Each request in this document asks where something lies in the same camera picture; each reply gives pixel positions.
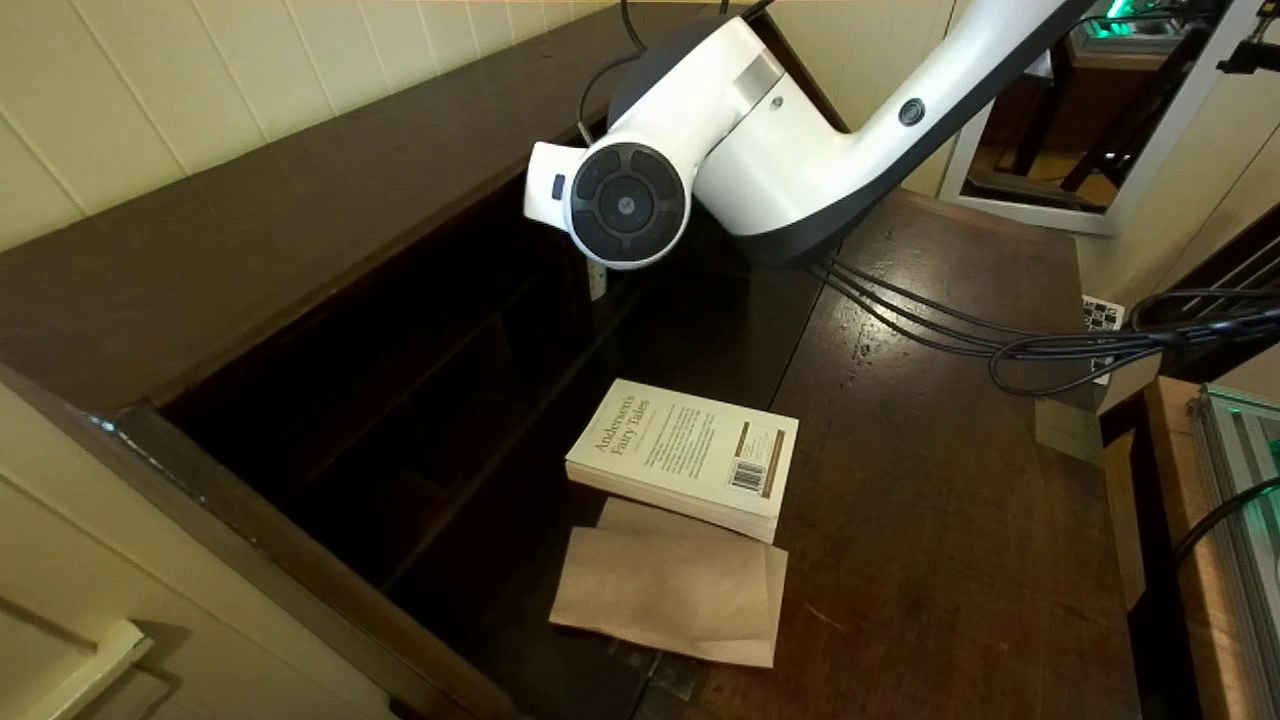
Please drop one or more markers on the brown wooden stool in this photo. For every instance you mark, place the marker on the brown wooden stool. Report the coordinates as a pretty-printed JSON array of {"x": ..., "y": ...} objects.
[{"x": 1024, "y": 134}]

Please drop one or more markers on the white door frame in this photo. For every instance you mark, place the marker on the white door frame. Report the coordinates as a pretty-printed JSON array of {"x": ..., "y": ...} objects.
[{"x": 1043, "y": 212}]

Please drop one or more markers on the white paperback book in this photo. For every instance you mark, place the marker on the white paperback book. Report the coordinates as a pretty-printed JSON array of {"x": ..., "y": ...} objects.
[{"x": 680, "y": 454}]

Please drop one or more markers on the light wooden side table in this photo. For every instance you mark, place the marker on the light wooden side table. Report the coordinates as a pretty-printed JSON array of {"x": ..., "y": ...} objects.
[{"x": 1167, "y": 427}]

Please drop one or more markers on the dark wooden secretary desk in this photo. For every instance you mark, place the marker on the dark wooden secretary desk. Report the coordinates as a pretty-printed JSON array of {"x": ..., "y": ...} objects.
[{"x": 264, "y": 264}]

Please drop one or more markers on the white power strip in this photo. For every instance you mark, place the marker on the white power strip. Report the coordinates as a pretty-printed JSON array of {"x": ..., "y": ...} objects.
[{"x": 1103, "y": 314}]

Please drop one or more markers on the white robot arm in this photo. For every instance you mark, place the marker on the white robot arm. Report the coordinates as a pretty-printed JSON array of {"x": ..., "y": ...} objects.
[{"x": 786, "y": 147}]

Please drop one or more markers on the dark wooden chair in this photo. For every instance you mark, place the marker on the dark wooden chair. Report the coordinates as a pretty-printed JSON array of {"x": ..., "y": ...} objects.
[{"x": 1232, "y": 343}]

